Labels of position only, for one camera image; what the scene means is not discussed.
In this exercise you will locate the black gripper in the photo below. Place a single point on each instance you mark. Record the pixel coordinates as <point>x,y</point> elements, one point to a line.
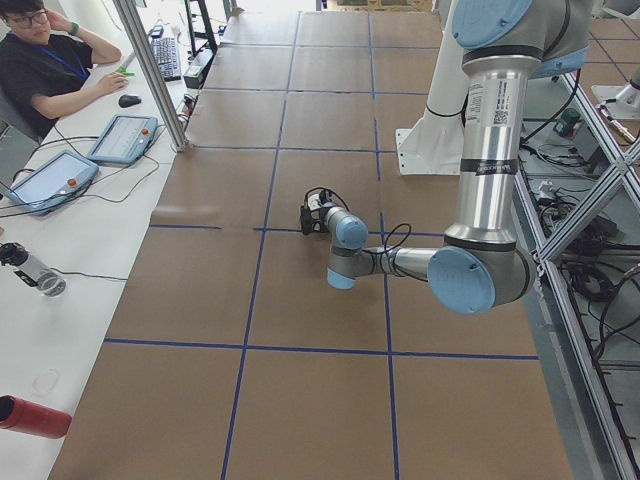
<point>305,220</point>

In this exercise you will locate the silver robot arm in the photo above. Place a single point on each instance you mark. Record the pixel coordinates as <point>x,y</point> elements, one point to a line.
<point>503,44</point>

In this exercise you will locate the orange black hub near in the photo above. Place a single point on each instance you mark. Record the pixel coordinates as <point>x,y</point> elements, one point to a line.
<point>189,103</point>

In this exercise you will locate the far blue teach pendant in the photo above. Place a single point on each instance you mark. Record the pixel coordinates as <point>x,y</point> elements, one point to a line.
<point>124,140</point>

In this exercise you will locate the blue teach pendant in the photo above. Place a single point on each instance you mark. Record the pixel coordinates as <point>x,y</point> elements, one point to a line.
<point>124,140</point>
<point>55,183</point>

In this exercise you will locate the black computer mouse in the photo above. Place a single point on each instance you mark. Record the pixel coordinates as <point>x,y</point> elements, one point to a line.
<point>129,100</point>

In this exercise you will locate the black keyboard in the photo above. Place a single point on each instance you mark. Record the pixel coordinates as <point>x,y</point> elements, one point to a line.
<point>167,57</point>

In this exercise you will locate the green pen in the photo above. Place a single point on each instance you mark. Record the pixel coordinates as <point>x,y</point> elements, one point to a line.
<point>124,72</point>

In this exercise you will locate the near blue teach pendant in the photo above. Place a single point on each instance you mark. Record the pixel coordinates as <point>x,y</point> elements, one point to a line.
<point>55,183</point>

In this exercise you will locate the clear water bottle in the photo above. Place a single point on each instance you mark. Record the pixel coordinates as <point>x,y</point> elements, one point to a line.
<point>31,270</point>

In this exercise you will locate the seated person in black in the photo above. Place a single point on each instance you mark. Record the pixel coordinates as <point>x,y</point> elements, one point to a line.
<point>46,59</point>

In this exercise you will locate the red bottle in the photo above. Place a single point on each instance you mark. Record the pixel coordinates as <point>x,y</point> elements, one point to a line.
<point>23,416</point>

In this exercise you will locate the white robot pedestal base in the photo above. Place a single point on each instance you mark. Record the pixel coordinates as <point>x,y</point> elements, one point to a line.
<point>434,145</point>

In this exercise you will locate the aluminium frame post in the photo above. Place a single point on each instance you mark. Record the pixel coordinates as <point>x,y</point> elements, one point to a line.
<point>136,33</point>

